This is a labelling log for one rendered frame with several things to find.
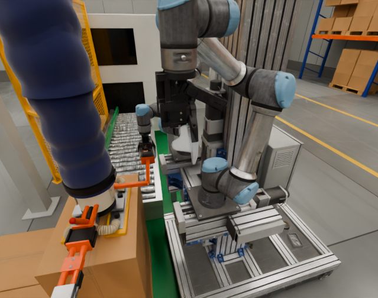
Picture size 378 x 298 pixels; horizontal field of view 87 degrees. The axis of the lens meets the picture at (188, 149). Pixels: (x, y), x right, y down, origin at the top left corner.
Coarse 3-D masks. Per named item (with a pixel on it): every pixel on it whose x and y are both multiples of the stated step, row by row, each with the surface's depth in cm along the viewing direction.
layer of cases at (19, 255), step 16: (0, 240) 138; (16, 240) 138; (32, 240) 138; (48, 240) 138; (0, 256) 128; (16, 256) 128; (32, 256) 128; (0, 272) 119; (16, 272) 119; (32, 272) 119; (0, 288) 112; (16, 288) 112; (32, 288) 112
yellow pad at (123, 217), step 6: (120, 192) 117; (126, 192) 117; (126, 198) 113; (126, 204) 110; (120, 210) 105; (126, 210) 106; (108, 216) 103; (114, 216) 100; (120, 216) 102; (126, 216) 103; (108, 222) 100; (120, 222) 99; (126, 222) 100; (120, 228) 96; (126, 228) 97; (114, 234) 94; (120, 234) 94
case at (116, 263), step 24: (144, 216) 152; (96, 240) 93; (120, 240) 93; (144, 240) 133; (48, 264) 84; (96, 264) 84; (120, 264) 87; (144, 264) 117; (48, 288) 85; (96, 288) 92; (120, 288) 96; (144, 288) 105
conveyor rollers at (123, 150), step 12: (120, 120) 318; (132, 120) 321; (120, 132) 281; (132, 132) 284; (120, 144) 251; (132, 144) 254; (120, 156) 229; (132, 156) 232; (120, 168) 208; (132, 168) 209; (144, 168) 211; (144, 192) 181
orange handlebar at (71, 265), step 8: (120, 184) 106; (128, 184) 106; (136, 184) 106; (144, 184) 107; (88, 208) 92; (96, 208) 92; (80, 224) 84; (72, 248) 75; (72, 256) 73; (80, 256) 72; (64, 264) 70; (72, 264) 70; (80, 264) 70; (64, 272) 68; (72, 272) 70; (64, 280) 66; (72, 280) 66
